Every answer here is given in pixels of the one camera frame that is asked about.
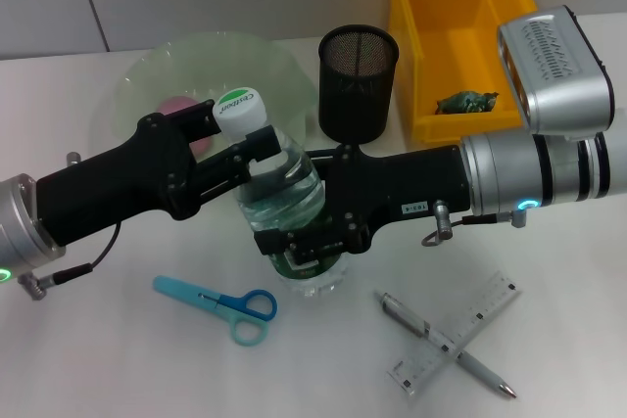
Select transparent plastic ruler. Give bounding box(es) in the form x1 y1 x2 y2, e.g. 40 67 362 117
386 270 521 397

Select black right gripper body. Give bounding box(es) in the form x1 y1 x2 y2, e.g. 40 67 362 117
322 146 471 251

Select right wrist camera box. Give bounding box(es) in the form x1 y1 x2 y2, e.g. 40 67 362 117
497 5 616 141

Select pink peach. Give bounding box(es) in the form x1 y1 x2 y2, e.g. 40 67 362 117
159 94 217 158

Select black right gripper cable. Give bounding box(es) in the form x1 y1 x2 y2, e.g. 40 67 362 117
421 197 540 248

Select yellow plastic bin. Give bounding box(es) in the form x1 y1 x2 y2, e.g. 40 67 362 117
386 0 540 146

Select blue scissors with sheath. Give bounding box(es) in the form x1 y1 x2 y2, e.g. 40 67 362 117
150 274 279 348

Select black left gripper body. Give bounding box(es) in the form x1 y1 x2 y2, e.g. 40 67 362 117
36 113 197 247

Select grey silver pen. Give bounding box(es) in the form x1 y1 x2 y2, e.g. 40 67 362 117
374 290 518 399

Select green glass fruit plate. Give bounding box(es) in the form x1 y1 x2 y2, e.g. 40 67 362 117
113 31 318 155

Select green plastic wrapper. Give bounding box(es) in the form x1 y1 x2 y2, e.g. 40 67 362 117
436 89 501 115

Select clear green-label water bottle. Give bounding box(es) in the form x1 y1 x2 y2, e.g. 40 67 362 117
212 87 352 300

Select black mesh pen holder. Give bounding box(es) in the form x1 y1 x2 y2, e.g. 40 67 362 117
317 23 401 146

